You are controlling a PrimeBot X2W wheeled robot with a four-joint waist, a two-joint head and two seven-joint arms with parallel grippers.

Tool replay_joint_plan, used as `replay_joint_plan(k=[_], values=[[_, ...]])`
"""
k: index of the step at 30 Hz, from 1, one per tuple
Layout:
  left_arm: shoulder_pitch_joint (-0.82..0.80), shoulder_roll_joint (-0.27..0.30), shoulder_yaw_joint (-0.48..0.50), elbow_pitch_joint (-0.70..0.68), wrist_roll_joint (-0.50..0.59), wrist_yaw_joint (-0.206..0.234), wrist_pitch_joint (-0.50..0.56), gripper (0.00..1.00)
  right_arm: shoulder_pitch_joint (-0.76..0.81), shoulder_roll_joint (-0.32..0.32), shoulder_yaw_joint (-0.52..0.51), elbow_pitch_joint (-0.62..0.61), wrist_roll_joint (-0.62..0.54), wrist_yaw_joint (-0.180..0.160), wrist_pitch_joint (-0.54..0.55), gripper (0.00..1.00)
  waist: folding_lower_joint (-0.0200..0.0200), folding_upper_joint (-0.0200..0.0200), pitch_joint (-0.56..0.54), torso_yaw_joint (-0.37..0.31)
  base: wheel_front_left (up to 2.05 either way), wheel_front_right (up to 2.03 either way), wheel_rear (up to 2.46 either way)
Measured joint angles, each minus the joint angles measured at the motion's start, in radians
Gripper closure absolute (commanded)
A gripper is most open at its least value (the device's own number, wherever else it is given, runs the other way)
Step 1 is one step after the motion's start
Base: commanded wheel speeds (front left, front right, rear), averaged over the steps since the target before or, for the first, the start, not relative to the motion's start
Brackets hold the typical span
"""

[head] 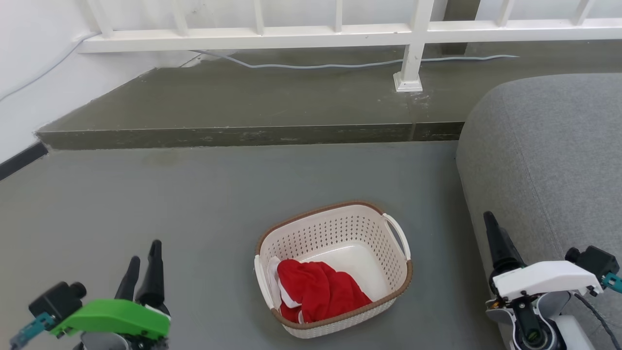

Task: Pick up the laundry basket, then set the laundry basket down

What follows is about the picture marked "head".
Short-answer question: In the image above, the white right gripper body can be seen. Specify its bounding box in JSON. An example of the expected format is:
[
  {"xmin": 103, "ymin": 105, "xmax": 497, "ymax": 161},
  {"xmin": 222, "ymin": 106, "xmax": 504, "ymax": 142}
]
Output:
[{"xmin": 485, "ymin": 261, "xmax": 604, "ymax": 314}]

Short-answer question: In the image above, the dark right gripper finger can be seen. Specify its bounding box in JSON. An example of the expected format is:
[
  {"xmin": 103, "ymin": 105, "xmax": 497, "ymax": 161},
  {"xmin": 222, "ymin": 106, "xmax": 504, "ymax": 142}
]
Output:
[{"xmin": 483, "ymin": 211, "xmax": 526, "ymax": 283}]

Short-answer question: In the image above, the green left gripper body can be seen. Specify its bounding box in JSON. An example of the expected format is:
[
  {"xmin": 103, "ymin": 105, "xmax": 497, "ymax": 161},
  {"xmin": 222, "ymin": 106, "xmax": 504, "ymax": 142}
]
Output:
[{"xmin": 50, "ymin": 298, "xmax": 172, "ymax": 350}]

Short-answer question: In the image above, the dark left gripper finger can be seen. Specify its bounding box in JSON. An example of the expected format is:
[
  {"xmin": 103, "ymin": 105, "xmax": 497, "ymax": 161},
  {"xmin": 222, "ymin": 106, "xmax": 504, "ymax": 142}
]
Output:
[
  {"xmin": 136, "ymin": 240, "xmax": 171, "ymax": 313},
  {"xmin": 115, "ymin": 256, "xmax": 141, "ymax": 300}
]

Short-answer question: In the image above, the cream perforated laundry basket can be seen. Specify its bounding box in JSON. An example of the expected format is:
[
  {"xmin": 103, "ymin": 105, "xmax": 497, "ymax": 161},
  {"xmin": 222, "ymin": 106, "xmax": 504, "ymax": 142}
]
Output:
[{"xmin": 253, "ymin": 200, "xmax": 414, "ymax": 339}]

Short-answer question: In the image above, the grey fabric sofa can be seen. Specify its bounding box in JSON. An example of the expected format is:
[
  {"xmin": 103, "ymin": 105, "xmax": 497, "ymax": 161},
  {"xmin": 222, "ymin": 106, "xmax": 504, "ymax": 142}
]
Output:
[{"xmin": 455, "ymin": 73, "xmax": 622, "ymax": 350}]

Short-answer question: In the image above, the dark skirting board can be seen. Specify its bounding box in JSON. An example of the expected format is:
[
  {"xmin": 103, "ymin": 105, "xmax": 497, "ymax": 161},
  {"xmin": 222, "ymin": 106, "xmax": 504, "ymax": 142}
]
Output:
[{"xmin": 0, "ymin": 140, "xmax": 50, "ymax": 182}]

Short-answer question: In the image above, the red and white garment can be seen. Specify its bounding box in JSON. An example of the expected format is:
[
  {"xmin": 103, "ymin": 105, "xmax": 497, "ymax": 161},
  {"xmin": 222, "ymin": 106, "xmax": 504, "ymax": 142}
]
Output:
[{"xmin": 267, "ymin": 256, "xmax": 373, "ymax": 325}]

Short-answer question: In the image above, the dark grey pillar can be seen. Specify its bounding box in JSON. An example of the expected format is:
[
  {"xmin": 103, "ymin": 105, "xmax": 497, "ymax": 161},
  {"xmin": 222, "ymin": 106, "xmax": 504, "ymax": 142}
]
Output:
[{"xmin": 440, "ymin": 0, "xmax": 483, "ymax": 55}]

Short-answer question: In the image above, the white railing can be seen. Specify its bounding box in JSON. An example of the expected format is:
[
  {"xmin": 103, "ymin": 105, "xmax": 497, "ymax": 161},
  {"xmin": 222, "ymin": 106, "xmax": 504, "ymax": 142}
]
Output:
[{"xmin": 77, "ymin": 0, "xmax": 622, "ymax": 93}]

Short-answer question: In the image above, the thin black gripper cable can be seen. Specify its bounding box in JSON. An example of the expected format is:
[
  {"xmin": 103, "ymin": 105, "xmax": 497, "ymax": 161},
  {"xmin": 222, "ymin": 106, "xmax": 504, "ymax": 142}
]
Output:
[{"xmin": 574, "ymin": 293, "xmax": 622, "ymax": 350}]

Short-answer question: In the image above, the thin grey cable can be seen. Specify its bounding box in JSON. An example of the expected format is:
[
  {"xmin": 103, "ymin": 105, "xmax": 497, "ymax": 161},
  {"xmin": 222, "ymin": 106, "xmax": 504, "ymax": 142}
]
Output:
[{"xmin": 0, "ymin": 31, "xmax": 101, "ymax": 103}]

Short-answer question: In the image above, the thick grey cable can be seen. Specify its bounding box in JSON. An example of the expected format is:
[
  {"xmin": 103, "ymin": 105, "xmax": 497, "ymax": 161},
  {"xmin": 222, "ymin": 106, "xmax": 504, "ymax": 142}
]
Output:
[{"xmin": 189, "ymin": 49, "xmax": 520, "ymax": 70}]

